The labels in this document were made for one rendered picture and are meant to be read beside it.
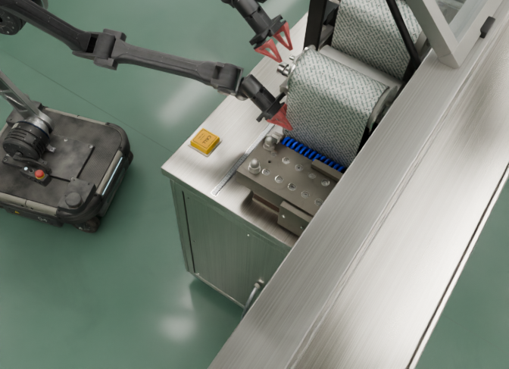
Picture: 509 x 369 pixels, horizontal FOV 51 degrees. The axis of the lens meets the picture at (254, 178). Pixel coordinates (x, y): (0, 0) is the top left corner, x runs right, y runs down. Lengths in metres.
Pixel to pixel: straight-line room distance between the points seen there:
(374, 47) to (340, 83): 0.21
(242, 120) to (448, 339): 1.38
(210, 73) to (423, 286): 0.87
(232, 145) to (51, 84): 1.75
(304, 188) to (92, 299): 1.33
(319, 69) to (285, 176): 0.33
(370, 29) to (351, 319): 0.87
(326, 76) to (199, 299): 1.37
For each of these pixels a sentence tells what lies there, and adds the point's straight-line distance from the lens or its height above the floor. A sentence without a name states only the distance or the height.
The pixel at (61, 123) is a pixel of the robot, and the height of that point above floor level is 0.24.
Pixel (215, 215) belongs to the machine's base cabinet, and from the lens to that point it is 1.75.
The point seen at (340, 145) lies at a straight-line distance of 1.54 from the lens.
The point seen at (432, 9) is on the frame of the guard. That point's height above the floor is 1.74.
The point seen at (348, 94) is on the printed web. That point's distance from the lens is 1.42.
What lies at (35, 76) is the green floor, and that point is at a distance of 3.40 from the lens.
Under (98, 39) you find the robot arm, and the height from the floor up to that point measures 1.21.
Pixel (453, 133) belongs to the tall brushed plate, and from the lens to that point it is 1.22.
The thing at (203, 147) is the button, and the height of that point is 0.92.
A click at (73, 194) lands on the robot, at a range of 2.44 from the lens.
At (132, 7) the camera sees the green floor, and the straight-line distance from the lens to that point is 3.70.
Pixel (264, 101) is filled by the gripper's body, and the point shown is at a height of 1.14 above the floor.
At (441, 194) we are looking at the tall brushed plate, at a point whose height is 1.44.
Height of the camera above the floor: 2.33
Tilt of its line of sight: 57 degrees down
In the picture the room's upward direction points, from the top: 4 degrees clockwise
